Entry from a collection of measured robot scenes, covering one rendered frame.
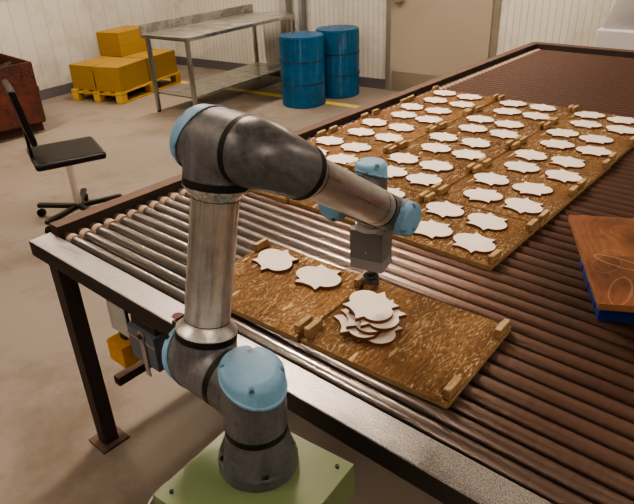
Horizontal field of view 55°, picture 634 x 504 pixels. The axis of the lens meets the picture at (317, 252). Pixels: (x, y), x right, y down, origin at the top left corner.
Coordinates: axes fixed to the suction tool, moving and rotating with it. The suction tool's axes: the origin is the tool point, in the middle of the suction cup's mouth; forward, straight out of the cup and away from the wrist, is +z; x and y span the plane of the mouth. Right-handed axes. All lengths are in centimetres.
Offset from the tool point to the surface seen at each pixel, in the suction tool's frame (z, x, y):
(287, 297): 12.7, -1.0, 25.9
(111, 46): 51, -461, 567
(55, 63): 67, -416, 623
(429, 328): 12.7, -4.0, -14.7
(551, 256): 14, -58, -35
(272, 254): 11.6, -18.9, 42.0
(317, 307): 12.7, -0.2, 15.9
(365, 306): 7.2, 1.4, 0.8
